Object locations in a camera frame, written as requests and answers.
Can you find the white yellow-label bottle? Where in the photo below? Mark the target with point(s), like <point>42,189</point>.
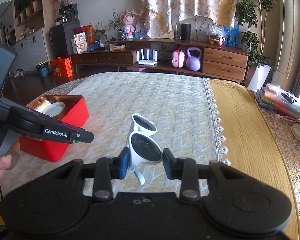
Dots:
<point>43,105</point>

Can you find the pink small case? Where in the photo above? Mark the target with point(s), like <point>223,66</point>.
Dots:
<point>178,58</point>

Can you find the white quilted mat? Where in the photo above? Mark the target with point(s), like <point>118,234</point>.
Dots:
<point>177,112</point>

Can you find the black speaker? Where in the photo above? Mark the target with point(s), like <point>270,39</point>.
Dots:
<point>185,31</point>

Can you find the green potted tree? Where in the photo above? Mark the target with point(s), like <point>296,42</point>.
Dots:
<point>254,16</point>

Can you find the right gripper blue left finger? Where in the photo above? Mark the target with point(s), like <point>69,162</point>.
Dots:
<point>107,169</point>

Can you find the stack of colourful folders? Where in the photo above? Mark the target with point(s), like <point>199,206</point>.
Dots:
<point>274,98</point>

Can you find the floral hanging cloth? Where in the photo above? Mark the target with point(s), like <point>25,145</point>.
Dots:
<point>161,15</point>

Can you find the black mini fridge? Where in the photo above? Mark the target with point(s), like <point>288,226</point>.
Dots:
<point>61,36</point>

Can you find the pink plush doll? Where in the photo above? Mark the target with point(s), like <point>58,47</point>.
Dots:
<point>127,19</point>

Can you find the snack box with cartoon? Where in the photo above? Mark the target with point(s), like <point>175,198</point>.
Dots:
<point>80,42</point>

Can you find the black coffee machine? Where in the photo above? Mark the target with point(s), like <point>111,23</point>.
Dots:
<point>69,13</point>

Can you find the purple kettlebell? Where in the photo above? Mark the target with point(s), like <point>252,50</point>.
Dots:
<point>193,62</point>

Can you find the bag of fruit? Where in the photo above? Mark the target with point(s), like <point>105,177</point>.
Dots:
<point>216,35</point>

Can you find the blue picture card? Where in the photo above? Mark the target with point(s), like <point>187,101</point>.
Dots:
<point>231,36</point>

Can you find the wooden TV cabinet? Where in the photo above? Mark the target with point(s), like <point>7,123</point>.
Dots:
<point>223,62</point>

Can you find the dark teal bucket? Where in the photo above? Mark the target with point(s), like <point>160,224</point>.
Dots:
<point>43,69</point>

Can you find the yellow woven table runner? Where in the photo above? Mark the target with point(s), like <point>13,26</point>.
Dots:
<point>251,144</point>

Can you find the white router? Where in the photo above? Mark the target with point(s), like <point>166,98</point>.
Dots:
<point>146,57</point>

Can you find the white round sunglasses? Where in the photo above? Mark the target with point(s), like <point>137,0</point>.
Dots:
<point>142,142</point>

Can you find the red metal tin box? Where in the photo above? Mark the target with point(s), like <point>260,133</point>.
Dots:
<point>58,132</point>

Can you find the white standing air conditioner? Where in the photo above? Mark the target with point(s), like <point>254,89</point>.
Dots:
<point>287,64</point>

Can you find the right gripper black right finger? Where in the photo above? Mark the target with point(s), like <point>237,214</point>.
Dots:
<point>186,171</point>

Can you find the white planter pot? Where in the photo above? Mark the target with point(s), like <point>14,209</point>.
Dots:
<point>259,77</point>

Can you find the orange gift bag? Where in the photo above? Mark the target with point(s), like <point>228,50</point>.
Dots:
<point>61,67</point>

